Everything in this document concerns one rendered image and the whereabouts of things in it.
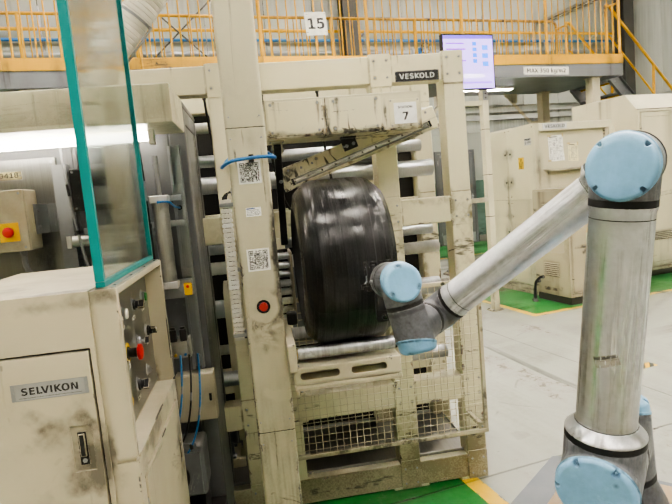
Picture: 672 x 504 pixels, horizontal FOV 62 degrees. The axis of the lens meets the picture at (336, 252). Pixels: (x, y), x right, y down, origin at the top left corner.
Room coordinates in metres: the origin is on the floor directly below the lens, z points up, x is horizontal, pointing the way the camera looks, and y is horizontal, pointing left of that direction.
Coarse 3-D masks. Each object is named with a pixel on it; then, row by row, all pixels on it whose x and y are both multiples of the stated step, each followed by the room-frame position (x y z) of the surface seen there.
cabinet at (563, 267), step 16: (544, 192) 6.10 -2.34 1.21; (576, 240) 5.80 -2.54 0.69; (544, 256) 6.15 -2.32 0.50; (560, 256) 5.90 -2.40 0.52; (576, 256) 5.80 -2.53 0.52; (544, 272) 6.16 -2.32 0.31; (560, 272) 5.91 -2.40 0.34; (576, 272) 5.80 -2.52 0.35; (544, 288) 6.17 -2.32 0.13; (560, 288) 5.93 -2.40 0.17; (576, 288) 5.79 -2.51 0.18
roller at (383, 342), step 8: (384, 336) 1.83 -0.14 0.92; (392, 336) 1.83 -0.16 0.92; (320, 344) 1.80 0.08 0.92; (328, 344) 1.80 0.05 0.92; (336, 344) 1.80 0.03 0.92; (344, 344) 1.80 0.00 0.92; (352, 344) 1.80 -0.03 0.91; (360, 344) 1.80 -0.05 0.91; (368, 344) 1.81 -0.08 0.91; (376, 344) 1.81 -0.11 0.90; (384, 344) 1.81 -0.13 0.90; (392, 344) 1.82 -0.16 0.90; (304, 352) 1.78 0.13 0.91; (312, 352) 1.78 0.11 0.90; (320, 352) 1.78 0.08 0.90; (328, 352) 1.79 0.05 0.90; (336, 352) 1.79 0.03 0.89; (344, 352) 1.80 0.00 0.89; (352, 352) 1.80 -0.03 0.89; (360, 352) 1.81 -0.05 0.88
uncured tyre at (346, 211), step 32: (320, 192) 1.80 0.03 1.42; (352, 192) 1.80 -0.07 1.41; (320, 224) 1.70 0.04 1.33; (352, 224) 1.71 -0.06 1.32; (384, 224) 1.73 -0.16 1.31; (320, 256) 1.67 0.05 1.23; (352, 256) 1.67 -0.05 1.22; (384, 256) 1.69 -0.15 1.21; (320, 288) 1.67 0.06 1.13; (352, 288) 1.68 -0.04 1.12; (320, 320) 1.72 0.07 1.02; (352, 320) 1.72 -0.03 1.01
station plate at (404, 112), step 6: (402, 102) 2.18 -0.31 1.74; (408, 102) 2.18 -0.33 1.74; (414, 102) 2.18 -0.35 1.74; (396, 108) 2.17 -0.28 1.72; (402, 108) 2.18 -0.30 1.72; (408, 108) 2.18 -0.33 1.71; (414, 108) 2.18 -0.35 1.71; (396, 114) 2.17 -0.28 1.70; (402, 114) 2.18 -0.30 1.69; (408, 114) 2.18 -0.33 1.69; (414, 114) 2.18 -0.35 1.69; (396, 120) 2.17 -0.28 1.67; (402, 120) 2.18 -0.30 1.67; (408, 120) 2.18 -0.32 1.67; (414, 120) 2.18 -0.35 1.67
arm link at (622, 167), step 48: (624, 144) 0.94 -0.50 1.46; (624, 192) 0.93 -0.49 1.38; (624, 240) 0.95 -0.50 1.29; (624, 288) 0.96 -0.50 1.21; (624, 336) 0.97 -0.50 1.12; (624, 384) 0.98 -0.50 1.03; (576, 432) 1.02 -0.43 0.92; (624, 432) 0.99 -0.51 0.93; (576, 480) 1.00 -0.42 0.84; (624, 480) 0.95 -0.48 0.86
